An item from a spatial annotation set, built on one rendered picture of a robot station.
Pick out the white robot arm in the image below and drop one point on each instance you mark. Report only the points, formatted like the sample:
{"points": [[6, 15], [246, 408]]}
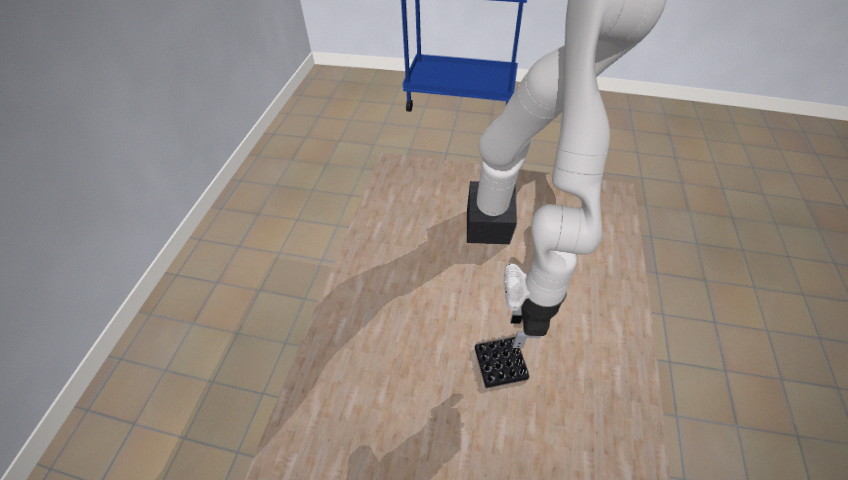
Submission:
{"points": [[584, 138]]}

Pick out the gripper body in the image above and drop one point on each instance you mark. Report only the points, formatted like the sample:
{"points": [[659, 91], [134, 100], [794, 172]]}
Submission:
{"points": [[538, 303]]}

